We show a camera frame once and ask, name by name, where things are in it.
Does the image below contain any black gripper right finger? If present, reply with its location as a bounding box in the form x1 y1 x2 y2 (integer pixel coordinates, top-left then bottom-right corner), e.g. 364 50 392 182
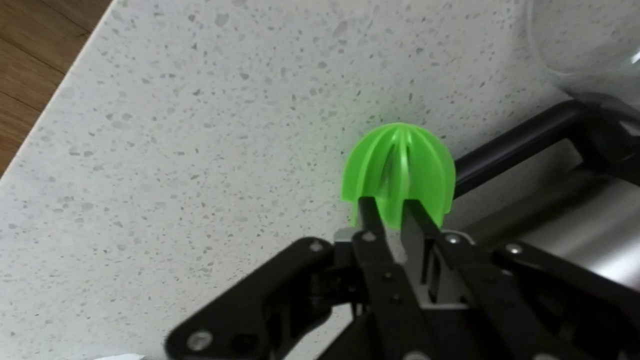
401 197 640 360

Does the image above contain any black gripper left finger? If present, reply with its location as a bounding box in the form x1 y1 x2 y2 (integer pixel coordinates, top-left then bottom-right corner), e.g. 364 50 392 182
164 193 437 360

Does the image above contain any green plastic citrus reamer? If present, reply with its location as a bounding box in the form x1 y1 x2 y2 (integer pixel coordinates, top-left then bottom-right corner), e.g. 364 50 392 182
341 119 461 231

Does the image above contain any clear wine glass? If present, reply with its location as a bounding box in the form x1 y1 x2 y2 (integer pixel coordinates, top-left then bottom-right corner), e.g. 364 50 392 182
525 0 640 103

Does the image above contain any steel carafe black handle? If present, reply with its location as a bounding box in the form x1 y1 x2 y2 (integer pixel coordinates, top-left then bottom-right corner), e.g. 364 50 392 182
451 98 640 290

